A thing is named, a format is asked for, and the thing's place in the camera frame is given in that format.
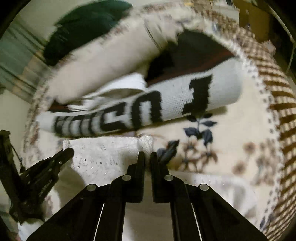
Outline striped green curtain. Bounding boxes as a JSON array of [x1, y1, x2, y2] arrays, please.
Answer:
[[1, 20, 48, 102]]

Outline white sock with black letters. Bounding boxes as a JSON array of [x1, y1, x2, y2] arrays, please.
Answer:
[[36, 58, 242, 138]]

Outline white knit garment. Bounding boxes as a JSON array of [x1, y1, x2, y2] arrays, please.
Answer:
[[17, 135, 258, 241]]

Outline floral cream brown blanket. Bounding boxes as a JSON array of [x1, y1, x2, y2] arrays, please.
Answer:
[[21, 1, 295, 240]]

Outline dark green garment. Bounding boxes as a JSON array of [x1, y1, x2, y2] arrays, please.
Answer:
[[43, 1, 132, 66]]

